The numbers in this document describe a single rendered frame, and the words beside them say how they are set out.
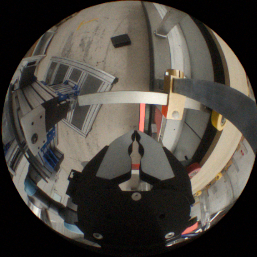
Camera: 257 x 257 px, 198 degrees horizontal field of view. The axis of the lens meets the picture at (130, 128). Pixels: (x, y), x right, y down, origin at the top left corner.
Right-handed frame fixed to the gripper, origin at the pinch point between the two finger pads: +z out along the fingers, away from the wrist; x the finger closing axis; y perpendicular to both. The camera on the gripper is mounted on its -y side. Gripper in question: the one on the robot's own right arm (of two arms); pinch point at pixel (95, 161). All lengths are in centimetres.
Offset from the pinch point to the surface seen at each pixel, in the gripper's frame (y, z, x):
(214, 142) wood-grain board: -45.1, -7.6, -15.1
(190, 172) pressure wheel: -38.0, -9.3, -2.5
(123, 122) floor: -5, 82, 21
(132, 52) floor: -16, 82, -71
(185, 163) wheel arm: -37.8, -3.9, -1.5
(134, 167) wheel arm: -16.4, -2.8, -1.5
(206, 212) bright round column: -318, -145, 281
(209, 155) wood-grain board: -45.1, -8.8, -9.5
